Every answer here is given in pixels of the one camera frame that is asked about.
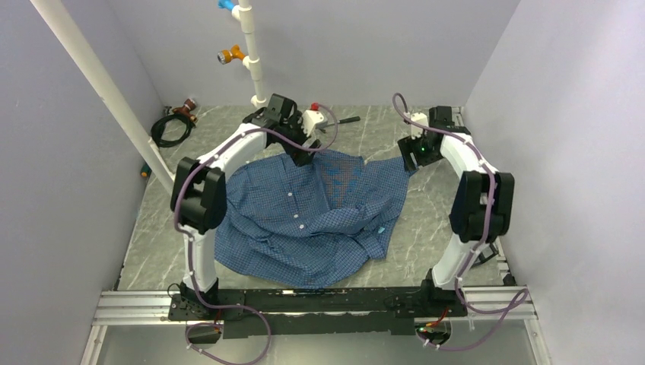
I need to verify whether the coiled black hose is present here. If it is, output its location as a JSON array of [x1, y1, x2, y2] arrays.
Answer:
[[150, 113, 195, 149]]

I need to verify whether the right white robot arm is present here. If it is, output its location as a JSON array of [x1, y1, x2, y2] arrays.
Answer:
[[396, 106, 515, 316]]

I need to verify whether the black handled hammer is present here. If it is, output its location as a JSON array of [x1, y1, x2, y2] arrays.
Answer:
[[318, 116, 361, 133]]

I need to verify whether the blue hose nozzle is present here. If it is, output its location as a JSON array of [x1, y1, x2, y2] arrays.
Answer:
[[218, 0, 237, 12]]

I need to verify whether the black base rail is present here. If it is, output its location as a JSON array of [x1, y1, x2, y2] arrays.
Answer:
[[167, 281, 468, 339]]

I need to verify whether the blue checkered shirt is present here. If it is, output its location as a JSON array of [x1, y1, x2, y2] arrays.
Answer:
[[214, 151, 410, 289]]

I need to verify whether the orange hose nozzle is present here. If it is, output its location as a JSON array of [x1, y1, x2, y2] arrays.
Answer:
[[217, 44, 246, 65]]

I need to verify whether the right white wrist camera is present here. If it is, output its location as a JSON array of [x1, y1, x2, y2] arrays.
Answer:
[[409, 113, 428, 140]]

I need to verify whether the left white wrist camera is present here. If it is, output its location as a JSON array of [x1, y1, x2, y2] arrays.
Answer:
[[301, 109, 326, 137]]

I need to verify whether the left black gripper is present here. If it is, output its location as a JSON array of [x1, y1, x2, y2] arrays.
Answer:
[[280, 112, 322, 167]]

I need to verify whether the green orange screwdriver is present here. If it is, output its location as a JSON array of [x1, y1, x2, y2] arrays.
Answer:
[[139, 163, 151, 179]]

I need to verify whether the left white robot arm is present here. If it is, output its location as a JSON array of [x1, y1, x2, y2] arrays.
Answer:
[[170, 94, 328, 319]]

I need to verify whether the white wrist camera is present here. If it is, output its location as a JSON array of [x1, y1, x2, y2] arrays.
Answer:
[[301, 109, 326, 137], [409, 113, 428, 140]]

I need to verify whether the white PVC pipe frame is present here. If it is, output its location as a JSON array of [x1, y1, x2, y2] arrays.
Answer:
[[30, 0, 271, 195]]

